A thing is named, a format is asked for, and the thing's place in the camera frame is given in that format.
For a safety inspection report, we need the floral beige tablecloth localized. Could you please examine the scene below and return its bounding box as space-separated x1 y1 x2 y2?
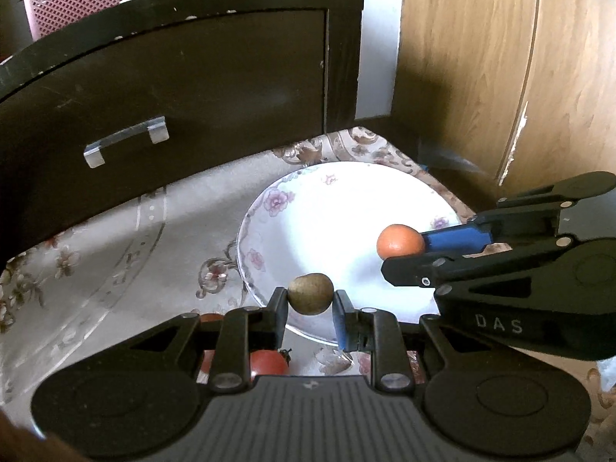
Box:
1 127 473 425

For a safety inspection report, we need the silver drawer handle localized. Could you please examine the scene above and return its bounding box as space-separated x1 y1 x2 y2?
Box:
82 116 169 169

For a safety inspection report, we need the small orange tangerine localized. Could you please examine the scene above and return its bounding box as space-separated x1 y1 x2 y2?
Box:
377 224 426 260

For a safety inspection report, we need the dark wooden nightstand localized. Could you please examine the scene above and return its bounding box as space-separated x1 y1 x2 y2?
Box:
1 0 363 259

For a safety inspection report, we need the small red tomato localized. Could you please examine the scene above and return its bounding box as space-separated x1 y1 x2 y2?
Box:
249 349 291 380

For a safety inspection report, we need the white floral plate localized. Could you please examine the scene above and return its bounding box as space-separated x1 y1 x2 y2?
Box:
237 162 460 323

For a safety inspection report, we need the pale brown longan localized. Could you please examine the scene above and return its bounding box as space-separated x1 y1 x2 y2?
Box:
287 273 334 316

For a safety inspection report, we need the wooden wardrobe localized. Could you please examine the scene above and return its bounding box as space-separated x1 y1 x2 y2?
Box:
393 0 615 209

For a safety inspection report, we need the red-orange round fruit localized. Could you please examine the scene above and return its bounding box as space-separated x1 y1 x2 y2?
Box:
199 313 223 323

